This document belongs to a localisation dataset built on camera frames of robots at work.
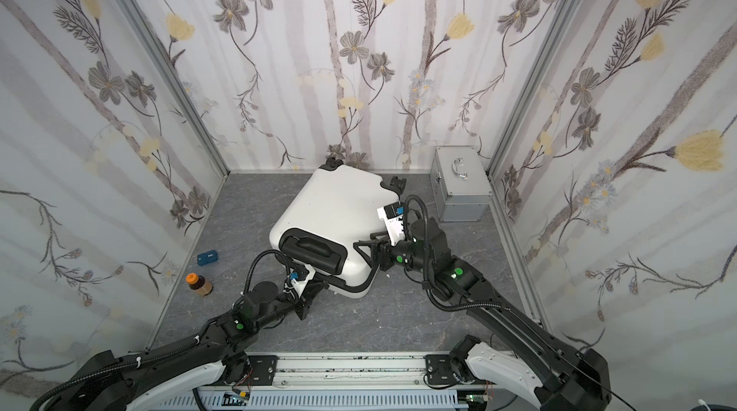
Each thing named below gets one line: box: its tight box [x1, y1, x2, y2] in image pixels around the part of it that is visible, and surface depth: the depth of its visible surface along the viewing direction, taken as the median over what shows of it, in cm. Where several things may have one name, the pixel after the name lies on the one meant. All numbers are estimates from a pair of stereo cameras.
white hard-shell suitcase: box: [269, 158, 406, 300], surface depth 81 cm
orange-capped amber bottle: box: [185, 272, 214, 297], surface depth 84 cm
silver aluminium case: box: [429, 145, 494, 222], surface depth 101 cm
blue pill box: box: [196, 249, 219, 266], surface depth 95 cm
